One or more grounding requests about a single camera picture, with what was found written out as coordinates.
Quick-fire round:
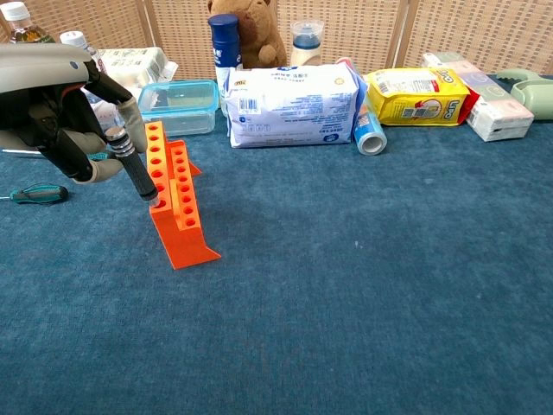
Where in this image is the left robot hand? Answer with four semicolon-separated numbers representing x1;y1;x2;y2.
0;42;148;186

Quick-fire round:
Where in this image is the silver black precision screwdriver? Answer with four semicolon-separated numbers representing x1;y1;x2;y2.
105;126;162;207

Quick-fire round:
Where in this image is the large green screwdriver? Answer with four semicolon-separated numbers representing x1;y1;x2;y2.
2;148;109;162

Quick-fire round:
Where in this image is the small green screwdriver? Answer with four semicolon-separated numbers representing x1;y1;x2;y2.
0;184;70;205

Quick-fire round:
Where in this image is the orange tool rack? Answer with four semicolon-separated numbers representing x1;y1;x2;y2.
144;120;222;271

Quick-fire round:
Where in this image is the clear water bottle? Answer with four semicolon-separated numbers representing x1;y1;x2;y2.
59;30;124;135

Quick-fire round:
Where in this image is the green tea bottle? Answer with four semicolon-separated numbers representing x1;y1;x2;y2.
0;1;56;44

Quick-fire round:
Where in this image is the clear container blue lid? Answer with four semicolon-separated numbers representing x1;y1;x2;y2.
135;79;220;137

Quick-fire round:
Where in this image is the blue white spray can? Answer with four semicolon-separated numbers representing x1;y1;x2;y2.
207;13;243;116

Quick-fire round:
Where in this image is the brown capybara plush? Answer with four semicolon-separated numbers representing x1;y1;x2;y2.
207;0;289;69

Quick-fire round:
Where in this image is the white wet wipes pack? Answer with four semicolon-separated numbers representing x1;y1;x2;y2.
225;60;368;150

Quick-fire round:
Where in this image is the mayonnaise squeeze bottle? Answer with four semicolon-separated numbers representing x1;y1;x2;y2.
289;19;325;67

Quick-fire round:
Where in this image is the blue table carpet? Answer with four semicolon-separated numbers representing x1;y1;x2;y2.
0;75;553;415

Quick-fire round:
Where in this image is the yellow snack bag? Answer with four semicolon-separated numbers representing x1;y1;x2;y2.
365;67;472;127

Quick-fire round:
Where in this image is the red package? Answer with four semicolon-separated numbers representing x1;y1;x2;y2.
457;93;481;125

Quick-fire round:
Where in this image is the wicker folding screen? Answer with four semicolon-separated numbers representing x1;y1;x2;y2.
0;0;553;81

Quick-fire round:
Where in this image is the pastel tissue box pack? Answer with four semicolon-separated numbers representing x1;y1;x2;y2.
421;51;536;143

